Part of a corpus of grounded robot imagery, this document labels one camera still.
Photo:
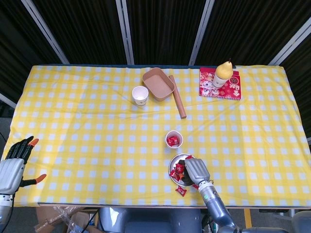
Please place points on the yellow white checkered tablecloth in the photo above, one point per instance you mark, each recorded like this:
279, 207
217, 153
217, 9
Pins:
97, 145

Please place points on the red spiral notebook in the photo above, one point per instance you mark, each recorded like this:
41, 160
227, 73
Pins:
228, 92

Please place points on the brown cardboard box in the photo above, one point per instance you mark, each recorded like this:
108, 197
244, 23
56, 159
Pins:
42, 214

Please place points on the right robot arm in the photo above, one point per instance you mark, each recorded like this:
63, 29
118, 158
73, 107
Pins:
213, 206

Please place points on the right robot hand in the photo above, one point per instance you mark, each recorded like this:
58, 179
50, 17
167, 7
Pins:
196, 170

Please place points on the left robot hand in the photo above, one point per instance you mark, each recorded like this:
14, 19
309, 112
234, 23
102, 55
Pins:
9, 172

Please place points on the white paper cup blue logo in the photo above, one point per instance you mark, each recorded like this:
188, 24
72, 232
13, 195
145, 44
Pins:
218, 82
140, 94
181, 143

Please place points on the brown paper food box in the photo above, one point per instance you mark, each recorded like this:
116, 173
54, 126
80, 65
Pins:
158, 85

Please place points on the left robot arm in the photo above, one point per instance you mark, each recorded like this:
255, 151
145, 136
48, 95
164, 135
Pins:
4, 213

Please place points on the round metal plate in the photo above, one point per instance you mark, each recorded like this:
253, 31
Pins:
174, 161

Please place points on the yellow pear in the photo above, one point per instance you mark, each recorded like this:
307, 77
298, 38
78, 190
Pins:
224, 70

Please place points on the grey robot torso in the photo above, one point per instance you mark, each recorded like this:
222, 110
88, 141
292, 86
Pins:
150, 221

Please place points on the wooden rolling pin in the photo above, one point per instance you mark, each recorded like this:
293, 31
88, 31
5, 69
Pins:
178, 99

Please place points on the grey metal partition post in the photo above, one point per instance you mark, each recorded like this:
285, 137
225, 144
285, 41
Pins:
126, 31
201, 31
45, 31
7, 100
294, 44

